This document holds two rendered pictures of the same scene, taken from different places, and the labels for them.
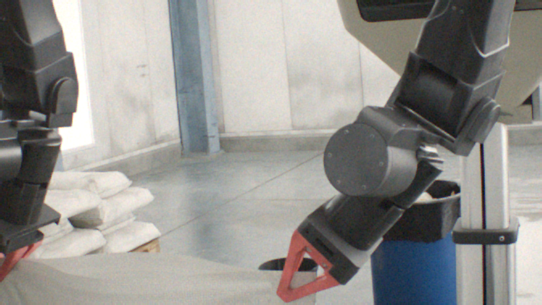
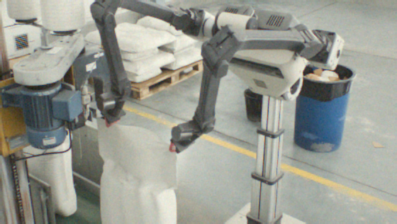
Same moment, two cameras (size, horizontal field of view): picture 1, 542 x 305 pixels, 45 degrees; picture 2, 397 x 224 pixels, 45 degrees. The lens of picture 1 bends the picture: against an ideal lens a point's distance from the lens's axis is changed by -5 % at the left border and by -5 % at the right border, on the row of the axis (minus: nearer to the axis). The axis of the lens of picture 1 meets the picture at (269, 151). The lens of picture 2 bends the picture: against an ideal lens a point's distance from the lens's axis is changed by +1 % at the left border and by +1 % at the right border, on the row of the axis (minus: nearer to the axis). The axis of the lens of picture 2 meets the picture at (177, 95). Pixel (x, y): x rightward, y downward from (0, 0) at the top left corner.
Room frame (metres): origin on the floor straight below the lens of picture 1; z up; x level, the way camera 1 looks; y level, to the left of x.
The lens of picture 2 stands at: (-0.98, -0.55, 2.00)
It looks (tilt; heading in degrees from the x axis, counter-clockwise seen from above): 23 degrees down; 17
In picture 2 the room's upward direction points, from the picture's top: 1 degrees counter-clockwise
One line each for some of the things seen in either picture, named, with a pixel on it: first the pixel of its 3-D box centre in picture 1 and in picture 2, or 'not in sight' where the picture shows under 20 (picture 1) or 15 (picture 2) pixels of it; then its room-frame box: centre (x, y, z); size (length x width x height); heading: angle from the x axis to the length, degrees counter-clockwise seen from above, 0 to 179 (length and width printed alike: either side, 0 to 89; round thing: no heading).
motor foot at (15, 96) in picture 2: not in sight; (21, 96); (0.47, 0.55, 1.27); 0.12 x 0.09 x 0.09; 157
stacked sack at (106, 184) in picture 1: (75, 185); (164, 24); (4.28, 1.26, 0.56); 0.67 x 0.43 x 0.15; 67
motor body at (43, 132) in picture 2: not in sight; (44, 114); (0.47, 0.46, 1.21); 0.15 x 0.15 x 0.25
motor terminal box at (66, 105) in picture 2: not in sight; (67, 108); (0.47, 0.35, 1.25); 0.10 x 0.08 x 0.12; 2
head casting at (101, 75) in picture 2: not in sight; (74, 72); (0.91, 0.57, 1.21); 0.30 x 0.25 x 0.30; 67
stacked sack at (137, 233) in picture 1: (109, 241); (179, 57); (4.18, 1.06, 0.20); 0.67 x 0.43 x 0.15; 157
